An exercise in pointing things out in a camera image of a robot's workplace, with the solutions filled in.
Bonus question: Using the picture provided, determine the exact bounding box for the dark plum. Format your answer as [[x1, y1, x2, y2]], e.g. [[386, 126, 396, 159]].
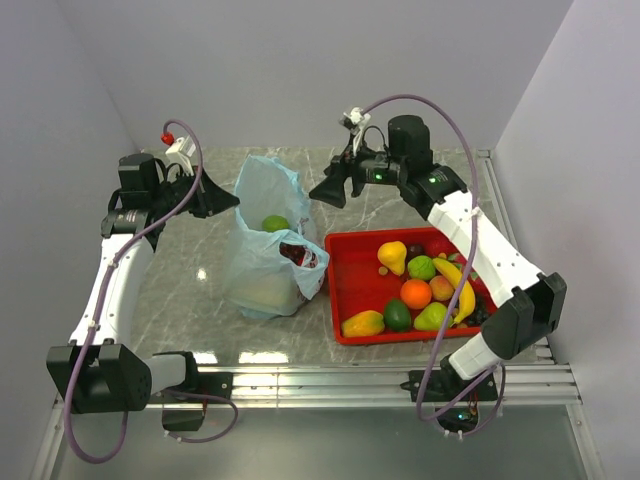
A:
[[406, 244, 426, 261]]

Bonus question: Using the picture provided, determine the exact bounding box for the black grape bunch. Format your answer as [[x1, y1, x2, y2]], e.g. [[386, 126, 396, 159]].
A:
[[450, 296, 492, 329]]

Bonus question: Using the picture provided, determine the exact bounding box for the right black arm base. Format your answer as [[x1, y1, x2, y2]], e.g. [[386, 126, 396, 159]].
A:
[[422, 370, 505, 438]]

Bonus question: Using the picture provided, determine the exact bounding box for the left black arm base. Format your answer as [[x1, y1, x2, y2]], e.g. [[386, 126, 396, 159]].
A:
[[147, 371, 234, 434]]

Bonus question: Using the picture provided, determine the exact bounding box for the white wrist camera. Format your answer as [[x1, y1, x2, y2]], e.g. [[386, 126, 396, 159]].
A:
[[161, 132, 196, 176], [339, 107, 371, 155]]

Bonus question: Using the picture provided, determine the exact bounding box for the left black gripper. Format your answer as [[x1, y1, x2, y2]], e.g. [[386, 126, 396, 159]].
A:
[[151, 165, 240, 218]]

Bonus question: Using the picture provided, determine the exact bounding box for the dark green avocado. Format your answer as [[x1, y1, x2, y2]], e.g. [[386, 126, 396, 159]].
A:
[[383, 298, 412, 332]]

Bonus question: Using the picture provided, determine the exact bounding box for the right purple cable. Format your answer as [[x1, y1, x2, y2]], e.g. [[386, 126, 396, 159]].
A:
[[359, 93, 505, 437]]

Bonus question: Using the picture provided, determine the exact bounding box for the green pear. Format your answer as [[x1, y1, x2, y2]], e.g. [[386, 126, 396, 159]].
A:
[[413, 302, 447, 331]]

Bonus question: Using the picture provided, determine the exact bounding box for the green custard apple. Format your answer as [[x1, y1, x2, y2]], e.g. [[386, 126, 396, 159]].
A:
[[407, 255, 437, 282]]

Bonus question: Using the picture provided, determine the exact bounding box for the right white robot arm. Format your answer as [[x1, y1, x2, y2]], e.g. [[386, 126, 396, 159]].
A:
[[310, 108, 567, 400]]

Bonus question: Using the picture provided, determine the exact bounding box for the yellow orange papaya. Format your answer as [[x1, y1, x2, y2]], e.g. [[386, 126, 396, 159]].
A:
[[341, 310, 386, 338]]

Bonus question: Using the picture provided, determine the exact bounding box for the red plastic tray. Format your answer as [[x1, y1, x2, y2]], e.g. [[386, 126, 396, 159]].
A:
[[325, 227, 466, 345]]

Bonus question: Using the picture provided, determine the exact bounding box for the yellow pear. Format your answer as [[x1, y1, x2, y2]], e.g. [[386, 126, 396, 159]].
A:
[[377, 241, 407, 276]]

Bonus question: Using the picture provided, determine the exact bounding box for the red strawberry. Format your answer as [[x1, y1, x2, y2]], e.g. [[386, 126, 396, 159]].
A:
[[424, 237, 452, 258]]

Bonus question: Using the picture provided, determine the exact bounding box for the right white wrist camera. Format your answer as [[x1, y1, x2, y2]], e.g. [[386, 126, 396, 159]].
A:
[[339, 107, 371, 155]]

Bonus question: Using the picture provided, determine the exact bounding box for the peach fruit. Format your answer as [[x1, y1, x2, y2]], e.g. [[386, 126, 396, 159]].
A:
[[429, 275, 455, 302]]

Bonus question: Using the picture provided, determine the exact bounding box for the green round fruit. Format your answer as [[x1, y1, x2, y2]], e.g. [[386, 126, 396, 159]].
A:
[[261, 215, 290, 233]]

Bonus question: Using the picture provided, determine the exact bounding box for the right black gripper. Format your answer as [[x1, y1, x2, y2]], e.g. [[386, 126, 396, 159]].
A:
[[308, 135, 405, 210]]

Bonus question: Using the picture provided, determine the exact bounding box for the pink dragon fruit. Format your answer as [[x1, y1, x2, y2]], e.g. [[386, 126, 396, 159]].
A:
[[447, 251, 481, 289]]

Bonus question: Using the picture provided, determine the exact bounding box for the orange fruit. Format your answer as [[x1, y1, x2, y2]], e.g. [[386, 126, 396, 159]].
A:
[[400, 279, 432, 310]]

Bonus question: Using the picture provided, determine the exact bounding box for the long yellow banana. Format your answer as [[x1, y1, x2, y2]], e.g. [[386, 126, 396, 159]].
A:
[[433, 257, 476, 325]]

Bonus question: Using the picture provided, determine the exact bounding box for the light blue plastic bag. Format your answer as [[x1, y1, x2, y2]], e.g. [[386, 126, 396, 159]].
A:
[[222, 155, 330, 320]]

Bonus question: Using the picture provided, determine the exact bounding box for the dark red grape bunch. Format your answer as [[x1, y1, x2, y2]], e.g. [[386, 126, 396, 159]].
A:
[[279, 242, 318, 268]]

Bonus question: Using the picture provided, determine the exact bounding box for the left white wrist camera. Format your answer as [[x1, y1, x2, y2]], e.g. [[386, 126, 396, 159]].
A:
[[161, 132, 196, 176]]

